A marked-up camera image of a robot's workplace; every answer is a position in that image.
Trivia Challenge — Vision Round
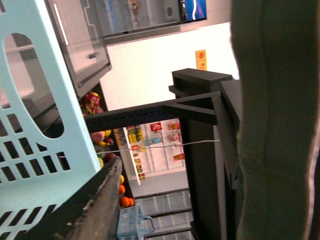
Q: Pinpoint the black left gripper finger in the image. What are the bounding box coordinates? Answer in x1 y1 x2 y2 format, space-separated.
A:
20 156 123 240

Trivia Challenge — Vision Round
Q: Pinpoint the light turquoise shopping basket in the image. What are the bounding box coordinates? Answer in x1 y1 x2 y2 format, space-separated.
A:
0 0 100 240

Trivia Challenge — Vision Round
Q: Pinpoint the grey basket handle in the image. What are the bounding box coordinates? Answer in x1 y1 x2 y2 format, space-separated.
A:
231 0 320 240

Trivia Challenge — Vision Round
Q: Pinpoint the small blue basket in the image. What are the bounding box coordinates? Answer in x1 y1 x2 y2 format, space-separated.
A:
116 203 155 240

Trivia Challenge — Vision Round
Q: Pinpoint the glass top freezer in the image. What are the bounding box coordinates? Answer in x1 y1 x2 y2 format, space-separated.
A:
45 0 112 98

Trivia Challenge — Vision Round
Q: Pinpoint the white wall goods shelf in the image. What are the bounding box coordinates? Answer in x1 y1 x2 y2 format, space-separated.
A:
121 118 186 185

